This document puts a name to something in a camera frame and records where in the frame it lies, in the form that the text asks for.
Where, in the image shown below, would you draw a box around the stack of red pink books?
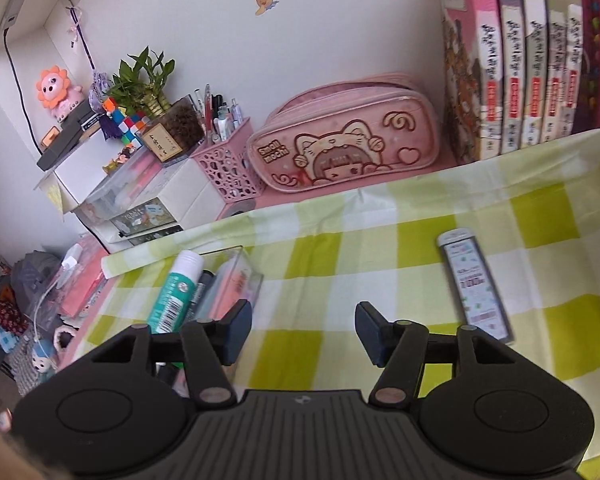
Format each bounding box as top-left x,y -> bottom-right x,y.
55,237 -> 113,318

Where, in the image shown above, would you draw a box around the orange cap highlighter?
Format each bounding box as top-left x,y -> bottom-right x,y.
217,265 -> 258,318

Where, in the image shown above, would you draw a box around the white teal glue stick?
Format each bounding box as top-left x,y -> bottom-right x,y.
146,251 -> 202,334

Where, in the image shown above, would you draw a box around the glass planter with label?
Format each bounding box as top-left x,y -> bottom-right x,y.
141,94 -> 207,163

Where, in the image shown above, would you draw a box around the cream spine book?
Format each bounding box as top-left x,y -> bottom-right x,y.
519,0 -> 553,150

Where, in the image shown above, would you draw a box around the grey bag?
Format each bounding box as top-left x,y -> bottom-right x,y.
10,250 -> 63,301

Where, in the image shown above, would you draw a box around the clear drawer unit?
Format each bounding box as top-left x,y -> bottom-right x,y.
75,152 -> 166,221

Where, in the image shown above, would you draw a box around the green bamboo plant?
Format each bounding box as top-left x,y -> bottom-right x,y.
105,46 -> 177,116

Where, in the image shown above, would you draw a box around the dark floral pouch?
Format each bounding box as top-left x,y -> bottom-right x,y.
0,285 -> 31,336

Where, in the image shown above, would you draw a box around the pink mesh pen holder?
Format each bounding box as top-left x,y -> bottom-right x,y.
190,119 -> 260,220

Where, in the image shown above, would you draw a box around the blue spine book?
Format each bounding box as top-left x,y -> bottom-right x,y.
495,0 -> 531,156

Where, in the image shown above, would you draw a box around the pink cartoon pencil case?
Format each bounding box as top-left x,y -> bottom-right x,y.
245,74 -> 441,193

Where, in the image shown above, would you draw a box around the black wall cable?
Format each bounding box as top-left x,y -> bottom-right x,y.
2,25 -> 43,153

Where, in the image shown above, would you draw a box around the colourful puzzle cube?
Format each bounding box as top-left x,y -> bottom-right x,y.
101,96 -> 148,151

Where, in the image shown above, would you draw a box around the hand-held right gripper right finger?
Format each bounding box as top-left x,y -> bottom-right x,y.
355,301 -> 519,406

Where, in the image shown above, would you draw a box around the orange lion toy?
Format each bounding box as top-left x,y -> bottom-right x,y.
34,65 -> 85,122

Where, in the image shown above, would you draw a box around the black flat box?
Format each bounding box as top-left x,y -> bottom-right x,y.
36,110 -> 103,172

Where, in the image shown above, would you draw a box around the green checked tablecloth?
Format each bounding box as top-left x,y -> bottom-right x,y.
62,129 -> 600,466

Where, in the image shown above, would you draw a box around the pink cover book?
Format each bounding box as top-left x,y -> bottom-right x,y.
434,0 -> 505,166

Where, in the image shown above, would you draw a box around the purple tassel charm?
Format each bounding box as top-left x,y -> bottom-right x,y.
65,4 -> 116,141

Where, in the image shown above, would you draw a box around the black lead refill case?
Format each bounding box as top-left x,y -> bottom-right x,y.
436,228 -> 515,345

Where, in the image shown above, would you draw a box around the small toy figurines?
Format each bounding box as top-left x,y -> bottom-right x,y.
101,145 -> 137,171

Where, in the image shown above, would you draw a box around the black marker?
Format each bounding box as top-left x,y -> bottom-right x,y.
189,270 -> 216,318

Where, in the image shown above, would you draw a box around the blue white doll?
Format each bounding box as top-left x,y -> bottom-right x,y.
30,342 -> 61,376

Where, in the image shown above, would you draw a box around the white cardboard box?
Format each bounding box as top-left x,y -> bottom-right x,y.
32,137 -> 131,211

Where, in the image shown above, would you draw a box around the grey spine book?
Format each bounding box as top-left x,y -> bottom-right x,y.
540,0 -> 573,145

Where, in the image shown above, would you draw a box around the clear plastic box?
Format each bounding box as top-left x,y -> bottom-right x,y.
150,245 -> 265,396

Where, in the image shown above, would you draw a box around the white drawer organizer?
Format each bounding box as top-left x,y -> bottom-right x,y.
87,157 -> 228,256

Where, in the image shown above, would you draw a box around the white spine book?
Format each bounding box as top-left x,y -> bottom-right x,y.
562,0 -> 593,136

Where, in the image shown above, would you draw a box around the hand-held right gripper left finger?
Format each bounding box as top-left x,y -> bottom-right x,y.
87,299 -> 255,406

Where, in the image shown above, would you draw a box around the bunch of pens in mesh holder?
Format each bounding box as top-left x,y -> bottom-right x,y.
194,84 -> 245,143

